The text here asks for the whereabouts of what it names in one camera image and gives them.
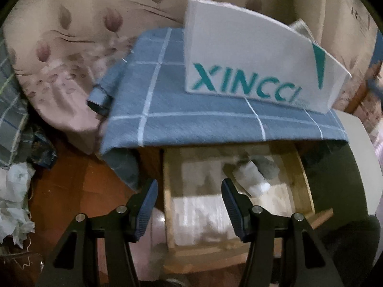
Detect white grey socks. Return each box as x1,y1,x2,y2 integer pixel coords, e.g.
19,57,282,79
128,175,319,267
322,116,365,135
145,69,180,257
232,155,280,198

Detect wooden drawer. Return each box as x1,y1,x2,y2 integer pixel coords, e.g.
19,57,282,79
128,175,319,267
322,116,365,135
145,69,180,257
163,142,333,274

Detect blue checked table cloth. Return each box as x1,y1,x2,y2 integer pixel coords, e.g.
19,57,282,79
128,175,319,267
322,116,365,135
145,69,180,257
88,28,347,190

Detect white plastic bag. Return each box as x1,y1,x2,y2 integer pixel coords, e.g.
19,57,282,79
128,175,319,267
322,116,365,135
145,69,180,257
0,163,35,248

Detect grey cushioned stool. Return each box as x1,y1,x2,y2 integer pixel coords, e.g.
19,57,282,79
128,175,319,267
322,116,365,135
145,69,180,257
334,110,382,215

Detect white XINCCI shoe box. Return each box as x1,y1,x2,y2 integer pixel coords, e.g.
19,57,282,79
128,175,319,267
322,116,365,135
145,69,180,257
184,0,351,113

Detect grey plaid folded fabric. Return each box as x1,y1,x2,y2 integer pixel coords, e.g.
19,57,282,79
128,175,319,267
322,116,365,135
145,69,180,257
0,36,33,169

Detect beige leaf print curtain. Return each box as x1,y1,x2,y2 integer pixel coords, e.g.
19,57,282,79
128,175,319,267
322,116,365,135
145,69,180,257
3,0,382,154

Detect wooden door frame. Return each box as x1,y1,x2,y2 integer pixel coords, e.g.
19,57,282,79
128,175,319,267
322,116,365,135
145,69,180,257
345,61,382,114

